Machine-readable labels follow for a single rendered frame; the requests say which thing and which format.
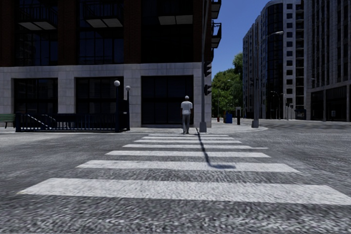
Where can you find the red brick building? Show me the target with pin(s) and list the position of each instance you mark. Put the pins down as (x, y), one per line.
(99, 73)

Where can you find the traffic light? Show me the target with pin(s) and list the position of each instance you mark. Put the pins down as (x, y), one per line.
(203, 87)

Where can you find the black bus shelter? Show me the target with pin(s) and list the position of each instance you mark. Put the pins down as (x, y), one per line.
(300, 113)

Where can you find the dark stairway railing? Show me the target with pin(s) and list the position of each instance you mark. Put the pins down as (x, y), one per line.
(76, 121)

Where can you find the short dark post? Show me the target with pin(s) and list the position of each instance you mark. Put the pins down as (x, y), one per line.
(238, 118)

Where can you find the person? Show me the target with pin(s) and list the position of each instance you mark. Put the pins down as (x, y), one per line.
(186, 114)

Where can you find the grey concrete building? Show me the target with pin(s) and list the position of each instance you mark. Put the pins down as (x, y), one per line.
(335, 58)

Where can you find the green bench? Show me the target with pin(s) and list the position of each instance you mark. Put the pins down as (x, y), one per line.
(3, 117)

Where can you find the pale concrete building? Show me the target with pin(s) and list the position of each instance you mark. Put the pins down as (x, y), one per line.
(273, 64)

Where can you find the grey street lamp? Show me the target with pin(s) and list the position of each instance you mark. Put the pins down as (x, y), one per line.
(255, 111)

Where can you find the blue letter box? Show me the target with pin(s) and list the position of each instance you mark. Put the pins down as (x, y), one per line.
(228, 118)

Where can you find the trees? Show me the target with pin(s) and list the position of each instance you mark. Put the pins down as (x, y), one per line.
(226, 87)

